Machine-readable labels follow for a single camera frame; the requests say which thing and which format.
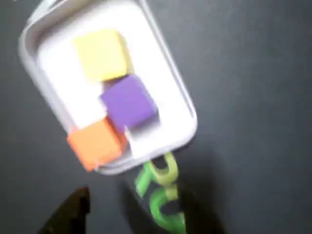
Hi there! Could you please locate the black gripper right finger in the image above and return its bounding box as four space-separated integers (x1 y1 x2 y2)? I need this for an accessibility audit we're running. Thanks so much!
176 184 228 234

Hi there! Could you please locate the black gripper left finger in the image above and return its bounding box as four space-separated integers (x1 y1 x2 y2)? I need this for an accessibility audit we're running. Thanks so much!
36 186 91 234

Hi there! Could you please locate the yellow cube block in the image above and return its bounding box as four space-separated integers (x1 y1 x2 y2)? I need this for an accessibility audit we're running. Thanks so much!
72 28 135 82

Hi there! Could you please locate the purple cube block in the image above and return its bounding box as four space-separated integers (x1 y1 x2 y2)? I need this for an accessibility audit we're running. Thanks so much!
99 74 162 134

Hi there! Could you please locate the white rectangular tray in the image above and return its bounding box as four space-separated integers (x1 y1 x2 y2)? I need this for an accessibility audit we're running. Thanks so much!
18 0 198 176

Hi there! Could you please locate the orange cube block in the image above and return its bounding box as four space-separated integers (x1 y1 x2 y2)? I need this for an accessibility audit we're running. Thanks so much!
66 117 130 173

